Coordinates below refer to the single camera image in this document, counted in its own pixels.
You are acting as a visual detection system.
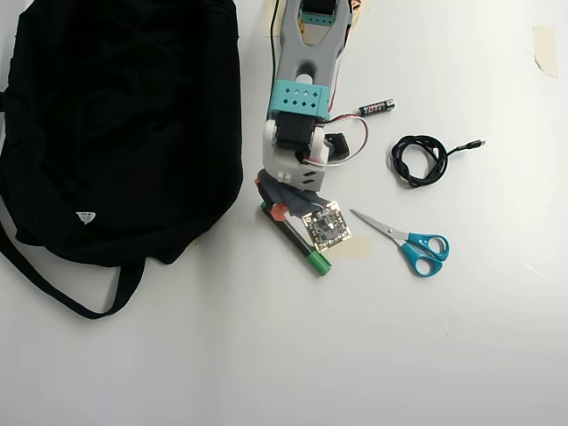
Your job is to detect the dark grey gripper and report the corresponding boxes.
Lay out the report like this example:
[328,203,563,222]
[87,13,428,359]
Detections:
[253,170,333,223]

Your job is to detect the green capped black marker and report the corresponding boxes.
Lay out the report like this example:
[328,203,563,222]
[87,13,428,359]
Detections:
[258,201,334,279]

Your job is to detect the yellow perforated robot base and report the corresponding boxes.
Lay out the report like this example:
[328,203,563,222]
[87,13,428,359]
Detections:
[348,0,370,28]

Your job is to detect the black fabric bag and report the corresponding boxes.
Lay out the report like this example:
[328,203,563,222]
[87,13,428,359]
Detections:
[0,0,246,320]

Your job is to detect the wide beige masking tape strip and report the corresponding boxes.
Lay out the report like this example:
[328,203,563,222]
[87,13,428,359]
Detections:
[330,236,373,261]

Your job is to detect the black AA battery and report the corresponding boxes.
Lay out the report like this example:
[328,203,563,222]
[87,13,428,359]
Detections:
[357,99,397,120]

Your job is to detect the narrow beige masking tape piece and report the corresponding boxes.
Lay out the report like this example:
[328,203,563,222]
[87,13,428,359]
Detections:
[264,0,285,37]

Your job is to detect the torn beige masking tape piece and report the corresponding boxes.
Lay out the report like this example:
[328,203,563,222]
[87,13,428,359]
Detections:
[532,25,560,80]

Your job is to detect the bare camera circuit board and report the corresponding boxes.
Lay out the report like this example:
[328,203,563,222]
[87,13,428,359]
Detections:
[300,199,352,255]

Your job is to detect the black plastic ring clamp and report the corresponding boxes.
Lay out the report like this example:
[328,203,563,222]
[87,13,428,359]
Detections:
[322,131,351,164]

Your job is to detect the red white black servo wire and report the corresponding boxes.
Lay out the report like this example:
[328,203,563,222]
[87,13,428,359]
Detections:
[327,113,370,168]

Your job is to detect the blue handled scissors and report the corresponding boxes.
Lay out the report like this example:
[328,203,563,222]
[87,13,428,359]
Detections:
[350,208,451,279]

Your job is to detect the coiled black USB cable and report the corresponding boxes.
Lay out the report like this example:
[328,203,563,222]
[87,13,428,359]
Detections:
[390,135,488,189]

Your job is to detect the thin black camera cable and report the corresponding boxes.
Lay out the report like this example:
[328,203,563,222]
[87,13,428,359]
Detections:
[265,0,280,90]

